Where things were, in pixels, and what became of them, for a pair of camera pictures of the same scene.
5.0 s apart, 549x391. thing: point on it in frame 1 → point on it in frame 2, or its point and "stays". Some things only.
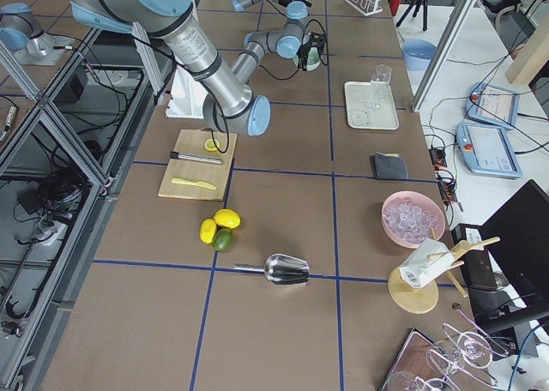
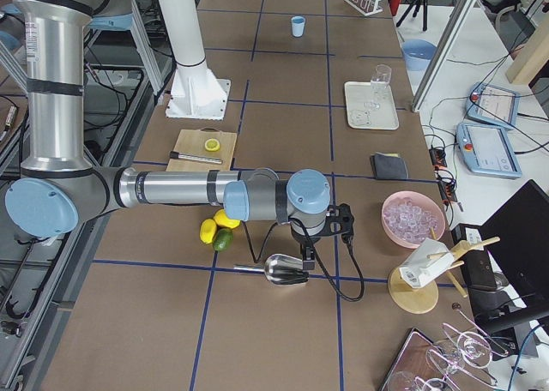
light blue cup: [297, 9] → [298, 25]
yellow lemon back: [227, 218] stays
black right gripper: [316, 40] → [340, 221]
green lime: [222, 240] stays
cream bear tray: [370, 107] stays
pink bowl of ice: [411, 219] stays
